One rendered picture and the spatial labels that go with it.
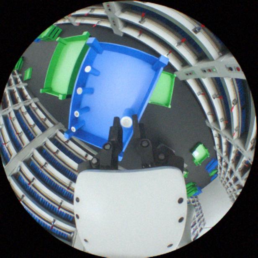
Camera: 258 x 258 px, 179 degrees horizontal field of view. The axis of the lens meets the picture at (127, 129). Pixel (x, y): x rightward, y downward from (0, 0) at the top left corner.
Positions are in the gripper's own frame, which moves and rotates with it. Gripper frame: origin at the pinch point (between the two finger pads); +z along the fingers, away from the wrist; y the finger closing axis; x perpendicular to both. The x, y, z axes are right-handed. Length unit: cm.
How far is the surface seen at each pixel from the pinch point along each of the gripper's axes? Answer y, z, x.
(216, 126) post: 92, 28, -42
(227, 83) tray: 53, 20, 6
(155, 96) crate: 21, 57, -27
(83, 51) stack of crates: -15.0, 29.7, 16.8
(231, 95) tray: 59, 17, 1
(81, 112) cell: -13.1, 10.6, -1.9
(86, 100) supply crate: -13.5, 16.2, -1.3
